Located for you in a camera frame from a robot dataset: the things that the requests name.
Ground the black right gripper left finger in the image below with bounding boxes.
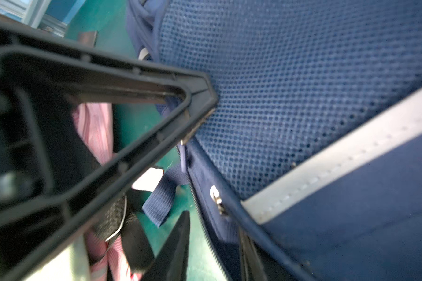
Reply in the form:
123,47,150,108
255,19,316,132
141,211,191,281

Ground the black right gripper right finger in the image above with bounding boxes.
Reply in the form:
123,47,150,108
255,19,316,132
238,228,267,281

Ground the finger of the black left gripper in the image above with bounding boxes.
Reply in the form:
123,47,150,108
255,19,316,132
0,21,218,281

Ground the pink backpack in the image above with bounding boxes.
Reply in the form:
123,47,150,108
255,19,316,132
73,103,141,281

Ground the navy blue backpack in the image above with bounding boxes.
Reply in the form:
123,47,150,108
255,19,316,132
127,1,422,281

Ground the beige and navy backpack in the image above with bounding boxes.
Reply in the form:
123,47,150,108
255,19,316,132
24,167,164,281

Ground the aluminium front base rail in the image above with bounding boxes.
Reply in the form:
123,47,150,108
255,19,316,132
0,0,68,37

